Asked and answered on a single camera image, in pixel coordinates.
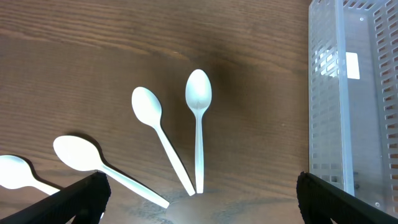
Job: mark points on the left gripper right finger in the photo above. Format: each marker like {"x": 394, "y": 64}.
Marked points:
{"x": 321, "y": 202}

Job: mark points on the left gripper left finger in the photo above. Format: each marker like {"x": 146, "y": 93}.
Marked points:
{"x": 82, "y": 202}

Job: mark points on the white spoon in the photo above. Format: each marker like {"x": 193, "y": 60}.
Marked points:
{"x": 81, "y": 155}
{"x": 16, "y": 173}
{"x": 198, "y": 95}

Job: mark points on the white label in basket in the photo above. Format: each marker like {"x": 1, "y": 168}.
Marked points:
{"x": 352, "y": 65}

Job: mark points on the clear plastic basket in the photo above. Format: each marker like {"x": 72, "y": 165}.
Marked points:
{"x": 353, "y": 123}

